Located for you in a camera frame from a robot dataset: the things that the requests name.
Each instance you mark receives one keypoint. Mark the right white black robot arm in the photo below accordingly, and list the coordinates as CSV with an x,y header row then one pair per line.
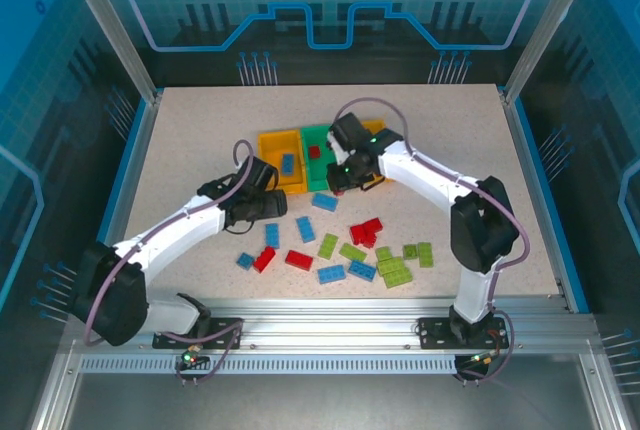
x,y
420,175

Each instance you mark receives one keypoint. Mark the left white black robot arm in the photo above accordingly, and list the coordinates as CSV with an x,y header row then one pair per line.
x,y
170,235

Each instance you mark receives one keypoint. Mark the green plastic bin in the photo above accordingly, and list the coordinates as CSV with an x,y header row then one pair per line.
x,y
315,172

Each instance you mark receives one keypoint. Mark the small blue lego brick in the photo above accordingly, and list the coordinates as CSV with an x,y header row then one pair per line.
x,y
245,260

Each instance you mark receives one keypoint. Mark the aluminium side rail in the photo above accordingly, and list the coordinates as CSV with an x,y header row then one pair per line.
x,y
537,200
132,175

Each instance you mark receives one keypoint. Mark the yellow plastic bin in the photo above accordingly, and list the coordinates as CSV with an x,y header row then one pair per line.
x,y
376,126
272,150

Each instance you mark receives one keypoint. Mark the aluminium front rail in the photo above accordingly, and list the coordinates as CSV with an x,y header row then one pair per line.
x,y
330,320

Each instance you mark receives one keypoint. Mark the small led connector board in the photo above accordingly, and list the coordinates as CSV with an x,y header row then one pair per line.
x,y
480,360
192,357

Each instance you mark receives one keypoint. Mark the aluminium frame post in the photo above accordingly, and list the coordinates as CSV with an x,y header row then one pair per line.
x,y
550,15
115,25

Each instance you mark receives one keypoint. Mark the small green lego brick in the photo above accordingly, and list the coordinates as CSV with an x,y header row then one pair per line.
x,y
410,251
383,253

